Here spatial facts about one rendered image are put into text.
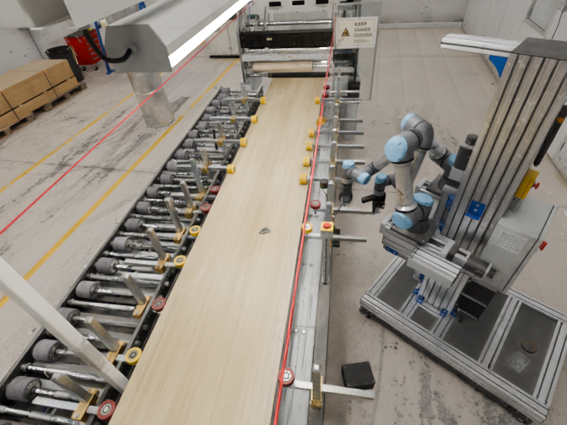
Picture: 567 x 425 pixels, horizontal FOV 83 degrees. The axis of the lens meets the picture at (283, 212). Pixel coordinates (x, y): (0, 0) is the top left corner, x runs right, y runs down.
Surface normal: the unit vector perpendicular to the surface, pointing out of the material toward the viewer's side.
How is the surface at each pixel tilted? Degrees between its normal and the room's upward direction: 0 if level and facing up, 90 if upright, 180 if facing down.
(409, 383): 0
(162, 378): 0
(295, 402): 0
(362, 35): 90
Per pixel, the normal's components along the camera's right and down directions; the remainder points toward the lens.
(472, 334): -0.07, -0.73
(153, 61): -0.15, 0.68
